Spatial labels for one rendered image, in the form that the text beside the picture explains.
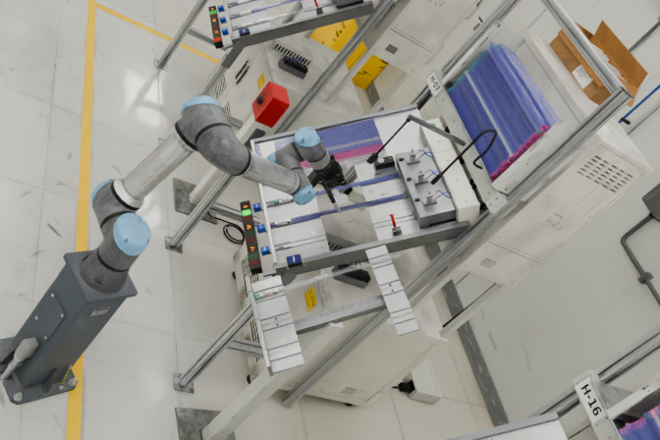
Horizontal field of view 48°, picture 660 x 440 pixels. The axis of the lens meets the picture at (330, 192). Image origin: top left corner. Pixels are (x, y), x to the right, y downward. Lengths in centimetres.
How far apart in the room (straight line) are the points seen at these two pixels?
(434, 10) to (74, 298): 230
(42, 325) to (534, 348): 265
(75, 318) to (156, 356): 73
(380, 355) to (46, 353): 137
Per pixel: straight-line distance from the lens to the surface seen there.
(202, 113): 221
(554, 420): 232
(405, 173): 283
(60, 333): 256
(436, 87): 309
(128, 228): 231
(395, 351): 325
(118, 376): 301
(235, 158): 216
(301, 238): 274
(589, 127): 253
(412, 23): 389
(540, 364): 425
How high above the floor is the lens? 228
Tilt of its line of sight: 29 degrees down
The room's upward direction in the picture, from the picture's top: 42 degrees clockwise
